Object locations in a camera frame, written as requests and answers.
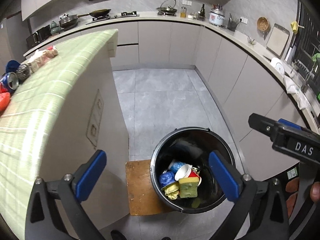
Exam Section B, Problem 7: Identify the yellow sponge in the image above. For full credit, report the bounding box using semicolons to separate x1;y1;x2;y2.
178;177;200;198

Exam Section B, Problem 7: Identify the snack wrapper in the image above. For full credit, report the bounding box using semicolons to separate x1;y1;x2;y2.
27;46;59;73

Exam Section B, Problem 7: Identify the oil bottle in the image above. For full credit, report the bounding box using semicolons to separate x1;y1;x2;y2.
180;7;187;18

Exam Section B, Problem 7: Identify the red white noodle cup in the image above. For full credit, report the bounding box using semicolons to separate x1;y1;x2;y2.
175;164;202;185

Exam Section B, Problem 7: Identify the black trash bucket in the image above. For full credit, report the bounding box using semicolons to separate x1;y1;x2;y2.
150;127;235;214

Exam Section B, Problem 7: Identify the round bamboo basket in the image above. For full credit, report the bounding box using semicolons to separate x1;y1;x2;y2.
257;17;269;32

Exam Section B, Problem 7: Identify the yellow spray can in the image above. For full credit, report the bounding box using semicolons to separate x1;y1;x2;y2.
191;166;200;176

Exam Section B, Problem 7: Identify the covered black wok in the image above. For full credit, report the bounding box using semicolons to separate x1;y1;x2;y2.
59;15;78;28

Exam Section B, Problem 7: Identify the frying pan with handle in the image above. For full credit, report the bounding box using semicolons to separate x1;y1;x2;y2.
78;9;111;18

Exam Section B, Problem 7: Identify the white plate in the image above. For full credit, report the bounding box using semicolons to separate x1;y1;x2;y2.
270;57;285;76

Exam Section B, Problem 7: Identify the white rice cooker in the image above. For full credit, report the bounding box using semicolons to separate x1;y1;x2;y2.
209;8;225;26

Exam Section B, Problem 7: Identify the pan with glass lid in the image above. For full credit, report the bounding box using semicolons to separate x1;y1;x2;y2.
156;0;177;16

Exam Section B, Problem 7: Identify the person's right hand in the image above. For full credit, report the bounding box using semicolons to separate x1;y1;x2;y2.
285;177;320;218

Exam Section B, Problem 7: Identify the gas stove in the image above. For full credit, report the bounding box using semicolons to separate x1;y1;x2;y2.
86;11;140;25

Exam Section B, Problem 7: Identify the blue cloth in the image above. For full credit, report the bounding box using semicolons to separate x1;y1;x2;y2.
5;60;21;73

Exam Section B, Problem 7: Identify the dark sauce bottle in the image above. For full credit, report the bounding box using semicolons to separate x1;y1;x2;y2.
199;4;205;21

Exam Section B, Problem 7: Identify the white rag on counter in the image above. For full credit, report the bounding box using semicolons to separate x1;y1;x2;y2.
284;75;310;110

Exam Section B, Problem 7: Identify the refrigerator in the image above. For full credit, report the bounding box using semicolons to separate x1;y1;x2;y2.
0;11;30;74

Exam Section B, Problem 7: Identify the red plastic bag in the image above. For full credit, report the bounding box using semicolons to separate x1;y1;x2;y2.
0;92;11;113

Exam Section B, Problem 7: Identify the blue pepsi can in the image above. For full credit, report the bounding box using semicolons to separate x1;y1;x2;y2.
0;72;19;94

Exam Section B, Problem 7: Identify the yellow cloth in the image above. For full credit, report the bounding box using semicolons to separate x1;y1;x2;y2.
162;181;180;200

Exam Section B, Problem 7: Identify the utensil holder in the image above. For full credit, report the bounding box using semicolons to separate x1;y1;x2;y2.
227;14;242;32

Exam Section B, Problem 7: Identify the teal ceramic jar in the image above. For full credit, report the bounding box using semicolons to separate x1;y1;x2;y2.
50;21;61;35

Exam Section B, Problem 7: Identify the green checkered tablecloth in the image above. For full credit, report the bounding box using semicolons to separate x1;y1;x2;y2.
1;29;118;239

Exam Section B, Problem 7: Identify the white cutting board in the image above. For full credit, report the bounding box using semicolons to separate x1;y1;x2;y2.
266;23;290;59

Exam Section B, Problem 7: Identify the brown wooden stool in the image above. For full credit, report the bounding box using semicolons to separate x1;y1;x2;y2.
125;160;173;216

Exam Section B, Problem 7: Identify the blue white noodle cup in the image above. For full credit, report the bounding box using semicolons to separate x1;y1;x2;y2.
168;160;185;173

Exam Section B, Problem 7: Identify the small blue paper cup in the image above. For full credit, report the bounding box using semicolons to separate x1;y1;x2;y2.
159;171;176;188

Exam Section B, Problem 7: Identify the black microwave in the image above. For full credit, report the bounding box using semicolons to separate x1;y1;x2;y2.
26;25;51;49

